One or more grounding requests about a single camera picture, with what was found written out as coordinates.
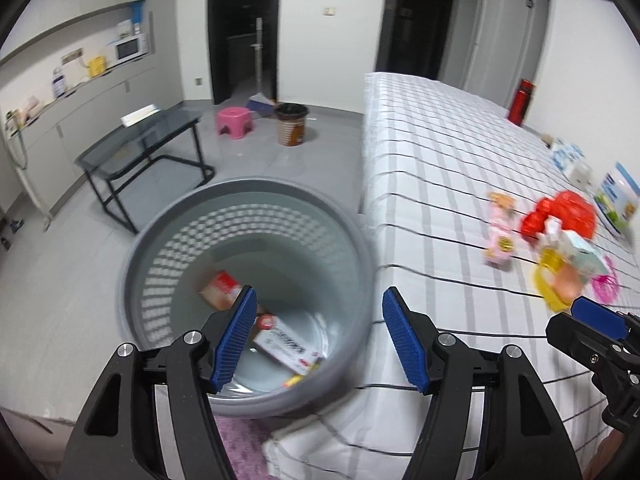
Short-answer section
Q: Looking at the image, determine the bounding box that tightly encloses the bed with checked sheet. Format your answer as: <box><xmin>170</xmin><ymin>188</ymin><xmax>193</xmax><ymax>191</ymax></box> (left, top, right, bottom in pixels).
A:
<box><xmin>265</xmin><ymin>71</ymin><xmax>640</xmax><ymax>480</ymax></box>

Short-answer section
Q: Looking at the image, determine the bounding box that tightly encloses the metal rack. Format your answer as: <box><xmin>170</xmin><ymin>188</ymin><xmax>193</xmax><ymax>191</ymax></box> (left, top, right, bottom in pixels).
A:
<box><xmin>0</xmin><ymin>212</ymin><xmax>26</xmax><ymax>252</ymax></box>

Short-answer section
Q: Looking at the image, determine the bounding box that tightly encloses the white door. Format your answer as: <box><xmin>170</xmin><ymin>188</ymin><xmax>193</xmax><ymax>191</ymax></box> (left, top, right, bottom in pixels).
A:
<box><xmin>520</xmin><ymin>0</ymin><xmax>551</xmax><ymax>126</ymax></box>

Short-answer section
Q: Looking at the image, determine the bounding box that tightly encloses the brown patterned waste bin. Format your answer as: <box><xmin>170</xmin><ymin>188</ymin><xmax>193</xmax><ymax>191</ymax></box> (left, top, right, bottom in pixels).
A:
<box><xmin>273</xmin><ymin>102</ymin><xmax>309</xmax><ymax>148</ymax></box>

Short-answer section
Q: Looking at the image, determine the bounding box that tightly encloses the pink snack packet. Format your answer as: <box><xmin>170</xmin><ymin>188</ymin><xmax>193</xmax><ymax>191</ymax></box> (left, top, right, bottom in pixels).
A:
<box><xmin>484</xmin><ymin>192</ymin><xmax>518</xmax><ymax>268</ymax></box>

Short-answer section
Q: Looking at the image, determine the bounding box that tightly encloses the black door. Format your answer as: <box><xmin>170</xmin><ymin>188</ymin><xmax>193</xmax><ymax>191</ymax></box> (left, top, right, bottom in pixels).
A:
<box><xmin>376</xmin><ymin>0</ymin><xmax>456</xmax><ymax>81</ymax></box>

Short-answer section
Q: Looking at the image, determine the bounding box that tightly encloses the blue patterned tissue pack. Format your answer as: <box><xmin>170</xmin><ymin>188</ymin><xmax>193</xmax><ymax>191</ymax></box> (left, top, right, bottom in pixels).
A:
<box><xmin>550</xmin><ymin>137</ymin><xmax>587</xmax><ymax>171</ymax></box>

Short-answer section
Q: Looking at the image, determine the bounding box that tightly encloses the pink fluffy mat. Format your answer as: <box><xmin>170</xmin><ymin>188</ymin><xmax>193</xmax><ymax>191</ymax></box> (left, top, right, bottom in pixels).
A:
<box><xmin>214</xmin><ymin>416</ymin><xmax>275</xmax><ymax>480</ymax></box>

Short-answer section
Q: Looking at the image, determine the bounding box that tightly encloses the blue broom with grey handle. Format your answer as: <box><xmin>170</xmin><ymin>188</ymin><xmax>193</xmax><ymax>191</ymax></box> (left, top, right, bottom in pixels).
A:
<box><xmin>245</xmin><ymin>17</ymin><xmax>276</xmax><ymax>118</ymax></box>

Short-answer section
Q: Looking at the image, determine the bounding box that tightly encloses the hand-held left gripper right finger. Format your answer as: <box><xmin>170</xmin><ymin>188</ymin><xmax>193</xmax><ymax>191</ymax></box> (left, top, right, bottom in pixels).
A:
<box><xmin>382</xmin><ymin>287</ymin><xmax>583</xmax><ymax>480</ymax></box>

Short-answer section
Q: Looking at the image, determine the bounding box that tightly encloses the grey perforated plastic basket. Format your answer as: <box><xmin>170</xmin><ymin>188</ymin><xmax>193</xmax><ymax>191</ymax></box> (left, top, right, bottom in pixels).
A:
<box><xmin>120</xmin><ymin>176</ymin><xmax>377</xmax><ymax>418</ymax></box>

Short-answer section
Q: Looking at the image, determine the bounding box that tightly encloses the person's right forearm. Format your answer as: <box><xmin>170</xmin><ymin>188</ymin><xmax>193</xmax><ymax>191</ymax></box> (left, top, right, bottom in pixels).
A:
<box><xmin>582</xmin><ymin>430</ymin><xmax>628</xmax><ymax>480</ymax></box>

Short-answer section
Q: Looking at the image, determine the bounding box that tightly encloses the red thermos bottle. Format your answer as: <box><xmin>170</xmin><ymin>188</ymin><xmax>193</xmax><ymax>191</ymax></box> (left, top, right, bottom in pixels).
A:
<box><xmin>507</xmin><ymin>78</ymin><xmax>536</xmax><ymax>127</ymax></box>

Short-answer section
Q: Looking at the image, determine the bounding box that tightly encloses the blue and green box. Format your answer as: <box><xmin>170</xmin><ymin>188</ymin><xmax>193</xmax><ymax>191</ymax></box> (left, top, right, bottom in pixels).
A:
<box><xmin>592</xmin><ymin>162</ymin><xmax>640</xmax><ymax>238</ymax></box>

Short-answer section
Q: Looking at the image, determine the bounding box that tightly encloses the white microwave oven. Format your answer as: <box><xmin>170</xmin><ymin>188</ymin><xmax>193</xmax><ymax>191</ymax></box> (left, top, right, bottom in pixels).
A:
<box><xmin>114</xmin><ymin>34</ymin><xmax>151</xmax><ymax>63</ymax></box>

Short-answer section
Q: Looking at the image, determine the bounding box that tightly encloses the white paper pad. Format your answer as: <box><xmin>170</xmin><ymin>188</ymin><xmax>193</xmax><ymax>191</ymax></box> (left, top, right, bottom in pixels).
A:
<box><xmin>121</xmin><ymin>103</ymin><xmax>161</xmax><ymax>127</ymax></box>

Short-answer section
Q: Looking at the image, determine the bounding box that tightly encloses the brown and white toothpaste box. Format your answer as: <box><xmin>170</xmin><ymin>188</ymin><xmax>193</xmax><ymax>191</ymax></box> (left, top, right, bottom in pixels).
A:
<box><xmin>199</xmin><ymin>270</ymin><xmax>323</xmax><ymax>390</ymax></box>

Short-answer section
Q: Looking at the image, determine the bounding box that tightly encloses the white stand with cord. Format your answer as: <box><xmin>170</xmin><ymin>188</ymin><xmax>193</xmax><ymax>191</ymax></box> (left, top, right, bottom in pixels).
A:
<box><xmin>2</xmin><ymin>110</ymin><xmax>55</xmax><ymax>231</ymax></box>

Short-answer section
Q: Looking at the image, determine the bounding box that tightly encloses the small white box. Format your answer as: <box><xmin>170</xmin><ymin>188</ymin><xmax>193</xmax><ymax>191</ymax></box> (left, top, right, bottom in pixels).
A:
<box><xmin>570</xmin><ymin>161</ymin><xmax>594</xmax><ymax>191</ymax></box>

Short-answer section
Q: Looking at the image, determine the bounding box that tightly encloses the grey cabinet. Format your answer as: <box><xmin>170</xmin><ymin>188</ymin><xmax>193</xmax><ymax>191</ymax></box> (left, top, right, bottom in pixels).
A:
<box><xmin>0</xmin><ymin>67</ymin><xmax>161</xmax><ymax>221</ymax></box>

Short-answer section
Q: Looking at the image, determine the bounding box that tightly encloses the pink plastic stool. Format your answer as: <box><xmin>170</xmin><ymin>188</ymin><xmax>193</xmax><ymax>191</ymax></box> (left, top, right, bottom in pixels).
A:
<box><xmin>216</xmin><ymin>106</ymin><xmax>257</xmax><ymax>141</ymax></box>

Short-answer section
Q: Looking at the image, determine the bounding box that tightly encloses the yellow plastic container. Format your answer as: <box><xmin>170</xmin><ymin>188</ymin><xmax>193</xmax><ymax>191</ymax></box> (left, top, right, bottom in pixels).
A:
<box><xmin>532</xmin><ymin>249</ymin><xmax>571</xmax><ymax>309</ymax></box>

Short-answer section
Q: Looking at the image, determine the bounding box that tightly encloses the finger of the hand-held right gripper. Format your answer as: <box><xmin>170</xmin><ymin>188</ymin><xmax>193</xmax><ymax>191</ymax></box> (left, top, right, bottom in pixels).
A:
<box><xmin>545</xmin><ymin>312</ymin><xmax>640</xmax><ymax>388</ymax></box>
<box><xmin>571</xmin><ymin>296</ymin><xmax>640</xmax><ymax>356</ymax></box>

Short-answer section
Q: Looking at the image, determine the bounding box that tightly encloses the red plastic bag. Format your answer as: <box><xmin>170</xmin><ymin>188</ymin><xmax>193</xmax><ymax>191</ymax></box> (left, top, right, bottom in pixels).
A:
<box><xmin>521</xmin><ymin>190</ymin><xmax>597</xmax><ymax>241</ymax></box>

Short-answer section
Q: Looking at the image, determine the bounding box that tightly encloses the beige cardboard box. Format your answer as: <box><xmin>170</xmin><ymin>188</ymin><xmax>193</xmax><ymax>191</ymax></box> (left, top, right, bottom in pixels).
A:
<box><xmin>0</xmin><ymin>406</ymin><xmax>76</xmax><ymax>480</ymax></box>

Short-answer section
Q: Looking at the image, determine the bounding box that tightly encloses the pastel carton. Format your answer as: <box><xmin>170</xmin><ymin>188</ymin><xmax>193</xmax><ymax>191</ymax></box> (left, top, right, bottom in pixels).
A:
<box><xmin>557</xmin><ymin>230</ymin><xmax>608</xmax><ymax>277</ymax></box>

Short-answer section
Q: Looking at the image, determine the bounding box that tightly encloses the pink mesh scrubber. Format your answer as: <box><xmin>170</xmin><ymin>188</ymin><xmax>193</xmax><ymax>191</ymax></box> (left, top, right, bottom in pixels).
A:
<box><xmin>592</xmin><ymin>257</ymin><xmax>622</xmax><ymax>304</ymax></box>

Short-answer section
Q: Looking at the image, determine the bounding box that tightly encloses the black glass-top table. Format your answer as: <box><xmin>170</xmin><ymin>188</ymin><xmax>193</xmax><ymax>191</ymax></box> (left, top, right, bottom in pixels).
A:
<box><xmin>75</xmin><ymin>107</ymin><xmax>216</xmax><ymax>235</ymax></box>

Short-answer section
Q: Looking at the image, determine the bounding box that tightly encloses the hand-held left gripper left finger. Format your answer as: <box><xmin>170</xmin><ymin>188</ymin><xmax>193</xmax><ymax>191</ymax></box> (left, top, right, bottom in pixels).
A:
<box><xmin>60</xmin><ymin>285</ymin><xmax>258</xmax><ymax>480</ymax></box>

